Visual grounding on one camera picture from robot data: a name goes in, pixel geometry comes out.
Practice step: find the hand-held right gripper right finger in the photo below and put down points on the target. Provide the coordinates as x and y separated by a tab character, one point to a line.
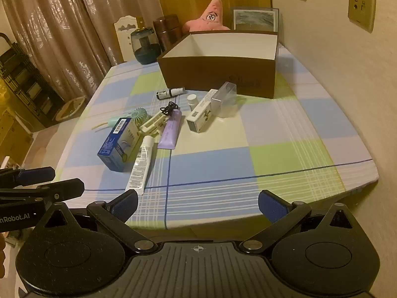
273	206

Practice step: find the blue carton box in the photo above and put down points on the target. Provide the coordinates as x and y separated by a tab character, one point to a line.
114	144

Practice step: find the beige patterned curtain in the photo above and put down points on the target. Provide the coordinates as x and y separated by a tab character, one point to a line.
46	37
108	6

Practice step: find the clear plastic box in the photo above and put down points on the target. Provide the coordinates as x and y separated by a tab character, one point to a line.
225	99

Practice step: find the glass picture frame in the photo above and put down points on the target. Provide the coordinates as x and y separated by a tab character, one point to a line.
254	18

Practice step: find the pink starfish plush toy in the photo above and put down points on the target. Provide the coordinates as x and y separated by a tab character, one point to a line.
211	15

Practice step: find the white wooden chair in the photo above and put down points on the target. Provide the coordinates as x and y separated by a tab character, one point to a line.
124	34

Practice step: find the black metal shelf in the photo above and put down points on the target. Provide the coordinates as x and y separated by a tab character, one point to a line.
24	77

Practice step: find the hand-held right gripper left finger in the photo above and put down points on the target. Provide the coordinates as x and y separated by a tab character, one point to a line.
124	206

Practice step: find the small dark bottle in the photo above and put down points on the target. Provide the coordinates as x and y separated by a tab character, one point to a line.
169	93

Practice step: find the beige pet basket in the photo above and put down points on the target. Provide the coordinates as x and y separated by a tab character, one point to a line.
69	108

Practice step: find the white tube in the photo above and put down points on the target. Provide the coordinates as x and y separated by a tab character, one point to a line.
141	164

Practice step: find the cream plastic holder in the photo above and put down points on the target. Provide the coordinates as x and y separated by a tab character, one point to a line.
152	123

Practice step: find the dark green glass jar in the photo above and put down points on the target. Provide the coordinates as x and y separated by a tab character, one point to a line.
144	46

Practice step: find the brown cardboard box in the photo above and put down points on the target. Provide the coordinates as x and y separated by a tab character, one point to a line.
217	71

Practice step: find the purple tube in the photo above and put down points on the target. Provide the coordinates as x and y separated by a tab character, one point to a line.
170	132

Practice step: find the green handheld fan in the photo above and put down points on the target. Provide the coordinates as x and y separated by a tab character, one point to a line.
141	113

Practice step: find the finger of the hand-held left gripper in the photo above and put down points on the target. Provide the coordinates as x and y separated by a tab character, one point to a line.
34	174
62	188

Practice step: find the brown thermos jar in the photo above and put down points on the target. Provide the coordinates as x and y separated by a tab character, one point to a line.
167	31

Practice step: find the white carton box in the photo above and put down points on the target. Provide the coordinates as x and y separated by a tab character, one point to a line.
201	113

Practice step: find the small white bottle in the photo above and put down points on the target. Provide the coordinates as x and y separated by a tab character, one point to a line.
192	101

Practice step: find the gold wall socket with ports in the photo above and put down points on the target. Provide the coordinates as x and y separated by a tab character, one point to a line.
361	7

